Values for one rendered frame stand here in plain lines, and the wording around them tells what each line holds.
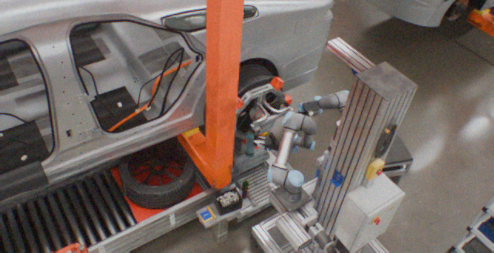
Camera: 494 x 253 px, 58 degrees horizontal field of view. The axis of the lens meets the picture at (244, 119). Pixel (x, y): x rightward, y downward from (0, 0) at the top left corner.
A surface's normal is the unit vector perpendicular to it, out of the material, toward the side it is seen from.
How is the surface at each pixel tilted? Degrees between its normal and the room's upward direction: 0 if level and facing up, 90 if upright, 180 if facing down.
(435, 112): 0
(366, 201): 0
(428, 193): 0
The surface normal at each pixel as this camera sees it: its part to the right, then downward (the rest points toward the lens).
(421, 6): -0.20, 0.70
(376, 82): 0.07, -0.70
